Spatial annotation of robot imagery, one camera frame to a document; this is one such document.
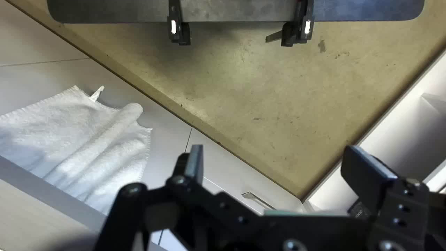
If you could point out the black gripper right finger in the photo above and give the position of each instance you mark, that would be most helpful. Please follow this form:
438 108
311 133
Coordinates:
369 179

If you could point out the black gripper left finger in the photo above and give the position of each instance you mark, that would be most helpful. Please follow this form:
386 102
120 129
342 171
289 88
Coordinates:
195 164

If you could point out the plain white terry towel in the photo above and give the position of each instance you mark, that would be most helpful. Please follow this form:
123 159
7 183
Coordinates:
70 140

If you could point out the gray flat board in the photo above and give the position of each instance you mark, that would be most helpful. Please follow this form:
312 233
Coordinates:
231 9

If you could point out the white base cabinet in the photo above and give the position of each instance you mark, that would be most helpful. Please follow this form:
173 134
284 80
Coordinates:
46 47

